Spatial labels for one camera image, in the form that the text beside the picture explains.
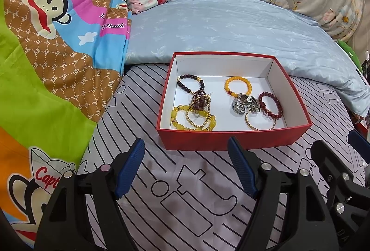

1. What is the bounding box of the gold bead bracelet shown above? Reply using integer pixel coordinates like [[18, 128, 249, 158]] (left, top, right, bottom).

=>
[[185, 105, 211, 131]]

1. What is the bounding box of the gold bangle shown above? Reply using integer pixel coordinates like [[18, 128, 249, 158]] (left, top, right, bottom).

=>
[[244, 111, 278, 131]]

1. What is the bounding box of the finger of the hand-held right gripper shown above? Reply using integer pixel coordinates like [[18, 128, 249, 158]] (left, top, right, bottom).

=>
[[348, 130, 370, 165], [311, 140, 370, 205]]

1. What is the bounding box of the green plush item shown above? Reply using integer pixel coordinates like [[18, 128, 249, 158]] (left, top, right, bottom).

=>
[[337, 40, 363, 75]]

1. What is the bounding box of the cartoon monkey blanket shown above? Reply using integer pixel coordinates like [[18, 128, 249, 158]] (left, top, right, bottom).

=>
[[0, 0, 133, 228]]

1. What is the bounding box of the silver metal bracelet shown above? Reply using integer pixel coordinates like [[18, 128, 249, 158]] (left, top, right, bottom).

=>
[[230, 93, 261, 117]]

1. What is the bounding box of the white cable with switch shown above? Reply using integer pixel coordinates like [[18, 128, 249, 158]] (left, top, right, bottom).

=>
[[363, 49, 370, 78]]

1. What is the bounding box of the striped grey bed sheet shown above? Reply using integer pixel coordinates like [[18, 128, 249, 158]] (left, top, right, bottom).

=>
[[78, 62, 370, 251]]

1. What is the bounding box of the red cardboard box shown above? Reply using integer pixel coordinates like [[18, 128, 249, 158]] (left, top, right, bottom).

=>
[[156, 51, 313, 152]]

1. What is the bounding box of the dark purple bead string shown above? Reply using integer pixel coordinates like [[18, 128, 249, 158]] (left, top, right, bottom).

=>
[[189, 90, 211, 112]]

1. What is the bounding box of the red bead bracelet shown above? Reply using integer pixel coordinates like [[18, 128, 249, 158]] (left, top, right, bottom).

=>
[[257, 91, 284, 120]]

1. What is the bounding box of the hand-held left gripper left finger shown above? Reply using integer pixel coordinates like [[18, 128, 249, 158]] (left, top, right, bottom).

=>
[[35, 138, 145, 251]]

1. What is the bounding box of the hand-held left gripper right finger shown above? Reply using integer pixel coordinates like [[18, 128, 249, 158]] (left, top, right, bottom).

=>
[[227, 136, 339, 251]]

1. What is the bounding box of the light blue quilt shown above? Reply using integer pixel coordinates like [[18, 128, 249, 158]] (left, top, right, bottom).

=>
[[124, 0, 370, 117]]

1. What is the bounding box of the orange bead bracelet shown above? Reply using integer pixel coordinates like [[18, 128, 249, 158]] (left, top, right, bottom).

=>
[[225, 76, 254, 97]]

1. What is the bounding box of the dark maroon bead bracelet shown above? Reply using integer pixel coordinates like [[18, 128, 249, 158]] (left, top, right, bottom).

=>
[[177, 74, 206, 94]]

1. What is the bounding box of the yellow bead bracelet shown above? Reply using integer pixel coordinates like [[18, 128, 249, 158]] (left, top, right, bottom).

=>
[[170, 105, 218, 132]]

